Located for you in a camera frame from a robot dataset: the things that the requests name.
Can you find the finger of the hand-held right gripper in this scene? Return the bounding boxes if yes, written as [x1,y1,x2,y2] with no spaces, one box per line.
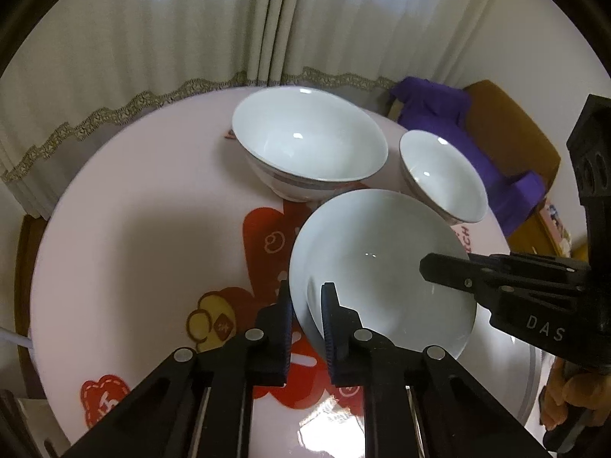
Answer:
[420,253,592,314]

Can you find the purple blanket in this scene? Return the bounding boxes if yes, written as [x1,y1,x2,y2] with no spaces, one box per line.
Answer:
[389,76,547,237]

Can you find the white bowl grey band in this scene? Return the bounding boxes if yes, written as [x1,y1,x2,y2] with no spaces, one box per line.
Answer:
[289,188,478,361]
[398,130,488,226]
[232,86,388,202]

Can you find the person's right hand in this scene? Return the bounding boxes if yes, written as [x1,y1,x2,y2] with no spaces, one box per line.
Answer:
[539,371,611,431]

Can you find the white plate grey rim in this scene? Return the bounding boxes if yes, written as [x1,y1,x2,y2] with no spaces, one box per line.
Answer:
[516,334,545,427]

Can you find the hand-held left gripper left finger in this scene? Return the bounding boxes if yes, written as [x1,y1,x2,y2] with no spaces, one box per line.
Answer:
[62,281,293,458]

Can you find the brown armchair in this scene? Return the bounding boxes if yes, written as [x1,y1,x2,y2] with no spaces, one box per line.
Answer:
[389,80,561,249]

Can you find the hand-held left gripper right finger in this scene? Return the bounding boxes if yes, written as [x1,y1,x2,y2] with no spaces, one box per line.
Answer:
[320,282,550,458]

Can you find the round pink printed table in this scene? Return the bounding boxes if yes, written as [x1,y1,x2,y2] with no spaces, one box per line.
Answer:
[29,87,545,458]

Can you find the beige curtain lace trim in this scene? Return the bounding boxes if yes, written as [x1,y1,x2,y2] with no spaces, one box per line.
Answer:
[260,0,507,120]
[0,0,287,220]

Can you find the pink tissue box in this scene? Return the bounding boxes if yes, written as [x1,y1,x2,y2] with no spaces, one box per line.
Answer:
[544,198,572,251]

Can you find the white cable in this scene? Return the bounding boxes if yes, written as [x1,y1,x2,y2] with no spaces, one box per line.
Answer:
[0,327,32,349]

